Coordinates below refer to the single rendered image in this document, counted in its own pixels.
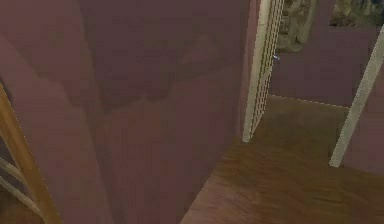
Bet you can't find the framed grey wall picture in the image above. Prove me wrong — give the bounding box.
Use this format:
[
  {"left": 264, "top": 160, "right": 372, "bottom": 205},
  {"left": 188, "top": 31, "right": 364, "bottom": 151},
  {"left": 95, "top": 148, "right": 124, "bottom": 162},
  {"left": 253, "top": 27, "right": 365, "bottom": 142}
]
[{"left": 275, "top": 0, "right": 319, "bottom": 53}]

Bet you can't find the framed olive wall picture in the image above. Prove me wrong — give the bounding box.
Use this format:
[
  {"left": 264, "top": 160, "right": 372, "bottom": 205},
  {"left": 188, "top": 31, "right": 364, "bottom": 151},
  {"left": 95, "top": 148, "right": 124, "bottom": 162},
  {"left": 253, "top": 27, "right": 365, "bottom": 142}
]
[{"left": 328, "top": 0, "right": 384, "bottom": 28}]

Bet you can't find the white room door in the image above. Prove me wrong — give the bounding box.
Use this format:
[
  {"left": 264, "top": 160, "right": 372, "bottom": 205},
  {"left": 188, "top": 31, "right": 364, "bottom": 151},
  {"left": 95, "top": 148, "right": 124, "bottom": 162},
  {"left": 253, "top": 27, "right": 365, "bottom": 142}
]
[{"left": 241, "top": 0, "right": 285, "bottom": 144}]

